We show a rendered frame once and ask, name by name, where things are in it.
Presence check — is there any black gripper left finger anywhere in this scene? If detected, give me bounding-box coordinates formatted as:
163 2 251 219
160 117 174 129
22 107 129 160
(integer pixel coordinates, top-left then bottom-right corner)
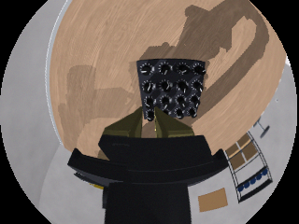
102 106 143 138

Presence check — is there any black knob box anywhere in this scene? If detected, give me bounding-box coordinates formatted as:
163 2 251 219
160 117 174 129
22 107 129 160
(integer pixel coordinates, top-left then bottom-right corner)
136 59 206 121

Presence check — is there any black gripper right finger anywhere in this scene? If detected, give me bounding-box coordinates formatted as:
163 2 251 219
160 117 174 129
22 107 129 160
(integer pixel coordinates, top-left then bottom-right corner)
154 106 195 138

